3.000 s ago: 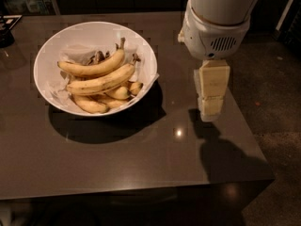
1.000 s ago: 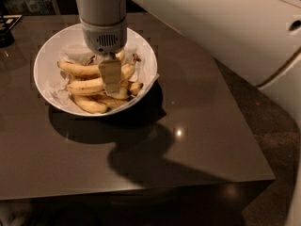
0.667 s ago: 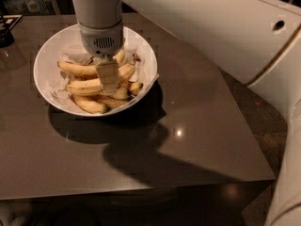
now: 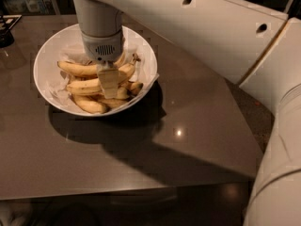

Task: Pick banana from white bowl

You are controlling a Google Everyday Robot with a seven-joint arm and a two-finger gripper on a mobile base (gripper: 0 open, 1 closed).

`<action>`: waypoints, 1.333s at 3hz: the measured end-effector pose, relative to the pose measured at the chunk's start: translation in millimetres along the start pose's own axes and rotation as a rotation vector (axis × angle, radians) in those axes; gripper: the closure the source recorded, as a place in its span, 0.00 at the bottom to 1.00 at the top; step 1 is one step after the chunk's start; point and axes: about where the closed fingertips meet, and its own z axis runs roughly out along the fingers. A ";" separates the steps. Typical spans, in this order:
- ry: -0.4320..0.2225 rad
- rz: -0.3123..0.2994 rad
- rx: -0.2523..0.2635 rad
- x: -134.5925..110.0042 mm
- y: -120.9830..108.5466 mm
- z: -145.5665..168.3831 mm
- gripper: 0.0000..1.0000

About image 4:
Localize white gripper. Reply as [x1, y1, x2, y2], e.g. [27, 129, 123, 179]
[82, 30, 123, 99]

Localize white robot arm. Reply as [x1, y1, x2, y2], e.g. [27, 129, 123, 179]
[73, 0, 301, 226]

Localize long middle yellow banana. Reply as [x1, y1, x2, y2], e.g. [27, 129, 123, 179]
[66, 53, 140, 96]

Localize small right yellow banana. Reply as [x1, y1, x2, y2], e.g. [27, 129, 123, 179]
[116, 87, 130, 100]

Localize far right banana tip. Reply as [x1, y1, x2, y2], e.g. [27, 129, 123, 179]
[123, 81, 144, 96]

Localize bottom middle yellow banana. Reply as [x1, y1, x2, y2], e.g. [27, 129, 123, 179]
[94, 95, 127, 108]

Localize white paper bowl liner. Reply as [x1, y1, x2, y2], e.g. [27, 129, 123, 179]
[47, 27, 158, 116]

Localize top yellow banana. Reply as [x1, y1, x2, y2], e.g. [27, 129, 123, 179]
[56, 51, 126, 78]

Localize bottom left yellow banana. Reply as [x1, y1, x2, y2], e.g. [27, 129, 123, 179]
[72, 95, 108, 114]

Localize white bowl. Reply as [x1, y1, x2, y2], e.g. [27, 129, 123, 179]
[33, 24, 159, 117]

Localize bottles on background shelf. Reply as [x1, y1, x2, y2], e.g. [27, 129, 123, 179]
[0, 0, 58, 15]

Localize black object at left edge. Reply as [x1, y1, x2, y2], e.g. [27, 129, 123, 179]
[0, 15, 22, 48]

